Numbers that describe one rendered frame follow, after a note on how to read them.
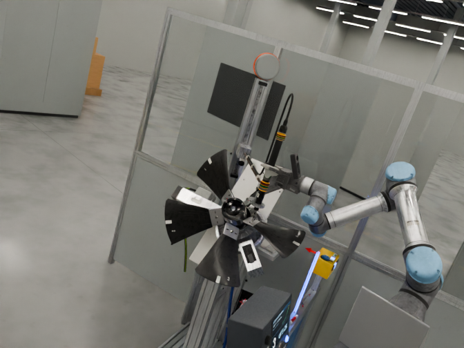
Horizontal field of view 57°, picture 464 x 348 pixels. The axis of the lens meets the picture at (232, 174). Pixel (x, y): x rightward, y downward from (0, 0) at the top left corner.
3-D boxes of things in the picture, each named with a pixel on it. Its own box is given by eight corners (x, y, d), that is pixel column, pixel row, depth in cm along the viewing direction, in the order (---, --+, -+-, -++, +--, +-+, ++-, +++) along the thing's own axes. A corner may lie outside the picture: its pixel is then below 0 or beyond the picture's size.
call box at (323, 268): (316, 263, 235) (322, 246, 232) (333, 271, 231) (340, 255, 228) (308, 273, 221) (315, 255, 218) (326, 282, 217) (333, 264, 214)
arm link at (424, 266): (443, 293, 155) (411, 177, 190) (447, 274, 144) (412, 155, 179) (409, 295, 158) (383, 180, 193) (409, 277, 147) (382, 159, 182)
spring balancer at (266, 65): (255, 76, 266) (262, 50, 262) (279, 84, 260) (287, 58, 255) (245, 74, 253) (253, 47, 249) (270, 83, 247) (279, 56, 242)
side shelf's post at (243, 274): (217, 344, 296) (253, 239, 272) (221, 346, 294) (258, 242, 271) (214, 346, 292) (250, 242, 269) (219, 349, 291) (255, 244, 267)
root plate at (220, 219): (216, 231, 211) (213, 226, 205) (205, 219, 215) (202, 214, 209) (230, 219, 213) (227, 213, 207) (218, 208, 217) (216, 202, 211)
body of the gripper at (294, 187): (272, 185, 195) (296, 195, 191) (278, 168, 193) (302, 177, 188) (278, 182, 202) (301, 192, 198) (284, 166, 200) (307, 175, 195)
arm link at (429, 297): (428, 313, 163) (445, 286, 168) (430, 299, 154) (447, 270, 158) (398, 296, 170) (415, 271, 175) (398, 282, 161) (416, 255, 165)
